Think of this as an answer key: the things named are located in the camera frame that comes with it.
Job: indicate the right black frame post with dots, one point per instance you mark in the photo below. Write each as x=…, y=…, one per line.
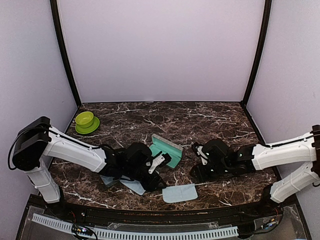
x=258, y=53

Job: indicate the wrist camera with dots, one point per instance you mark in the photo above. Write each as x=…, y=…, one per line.
x=198, y=151
x=159, y=160

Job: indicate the black frame post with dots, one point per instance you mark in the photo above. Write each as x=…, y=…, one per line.
x=258, y=53
x=63, y=52

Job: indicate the black front rail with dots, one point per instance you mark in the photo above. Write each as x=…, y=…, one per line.
x=232, y=214

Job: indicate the white cable duct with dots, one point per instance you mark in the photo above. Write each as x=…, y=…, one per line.
x=97, y=233

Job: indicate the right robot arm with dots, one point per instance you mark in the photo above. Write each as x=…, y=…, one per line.
x=218, y=159

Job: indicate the blue cleaning cloth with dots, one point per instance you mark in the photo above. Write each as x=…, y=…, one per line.
x=135, y=186
x=179, y=193

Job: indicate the left black frame post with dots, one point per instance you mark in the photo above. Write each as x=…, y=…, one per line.
x=63, y=52

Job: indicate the green bowl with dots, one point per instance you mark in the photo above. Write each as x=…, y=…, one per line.
x=86, y=122

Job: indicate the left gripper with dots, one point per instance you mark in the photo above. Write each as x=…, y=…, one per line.
x=150, y=185

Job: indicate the light grey glasses case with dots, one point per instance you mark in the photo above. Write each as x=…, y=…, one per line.
x=167, y=147

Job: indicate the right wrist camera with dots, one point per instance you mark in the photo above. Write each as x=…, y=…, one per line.
x=198, y=151

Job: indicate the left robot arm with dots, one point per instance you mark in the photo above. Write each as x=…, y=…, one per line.
x=40, y=139

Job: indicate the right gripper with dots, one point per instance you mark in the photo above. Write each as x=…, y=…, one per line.
x=201, y=176

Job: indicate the dark grey glasses case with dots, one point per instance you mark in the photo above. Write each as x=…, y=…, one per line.
x=109, y=181

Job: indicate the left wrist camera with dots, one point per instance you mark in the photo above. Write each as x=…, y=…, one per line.
x=159, y=160

